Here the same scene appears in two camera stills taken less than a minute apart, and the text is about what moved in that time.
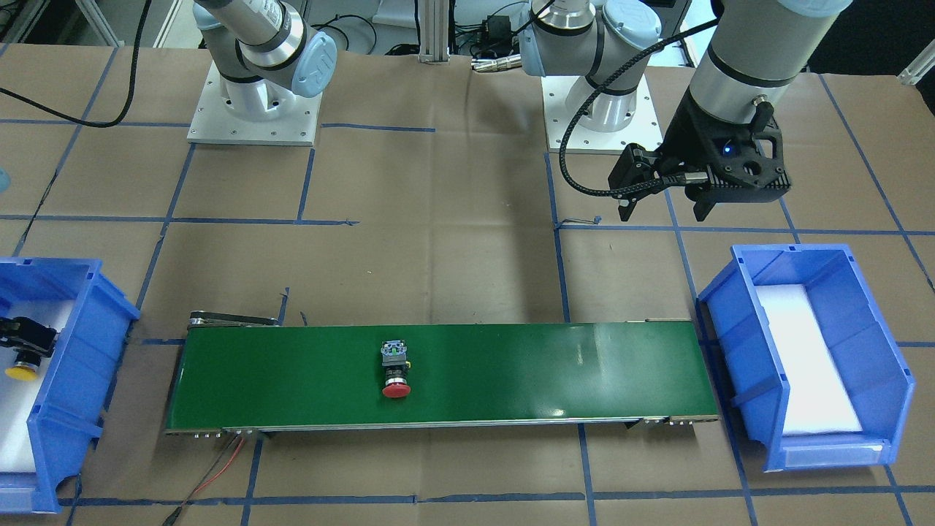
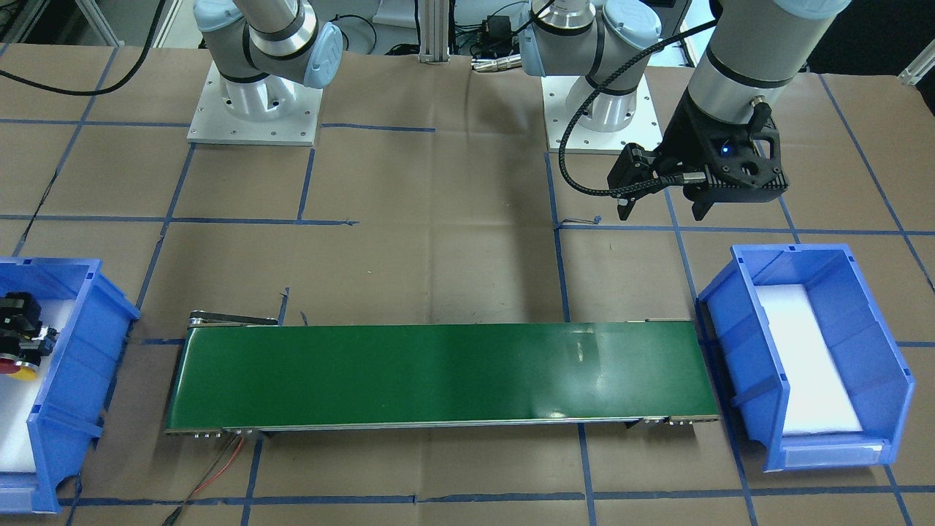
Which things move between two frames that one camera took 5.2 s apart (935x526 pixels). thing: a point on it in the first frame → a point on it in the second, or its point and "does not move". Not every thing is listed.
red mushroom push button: (394, 359) → (9, 366)
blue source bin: (812, 369) does not move
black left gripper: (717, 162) does not move
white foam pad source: (819, 399) does not move
